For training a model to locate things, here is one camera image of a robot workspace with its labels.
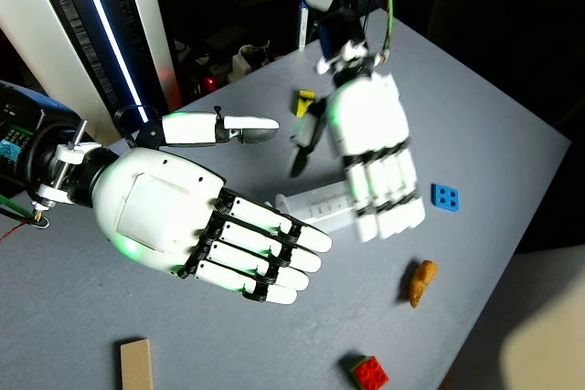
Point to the green toy brick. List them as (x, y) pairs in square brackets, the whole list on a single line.
[(354, 366)]

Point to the plain wooden block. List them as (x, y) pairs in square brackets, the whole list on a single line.
[(136, 365)]

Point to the yellow toy block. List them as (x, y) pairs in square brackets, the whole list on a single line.
[(303, 102)]

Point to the blue block with holes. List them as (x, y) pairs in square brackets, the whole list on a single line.
[(445, 198)]

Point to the large clear plastic syringe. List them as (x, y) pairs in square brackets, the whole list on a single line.
[(320, 207)]

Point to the brown toy food piece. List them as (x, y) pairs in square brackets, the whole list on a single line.
[(421, 280)]

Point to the white column with light strip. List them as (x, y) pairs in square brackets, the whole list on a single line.
[(45, 20)]

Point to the red toy brick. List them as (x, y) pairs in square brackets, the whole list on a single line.
[(372, 372)]

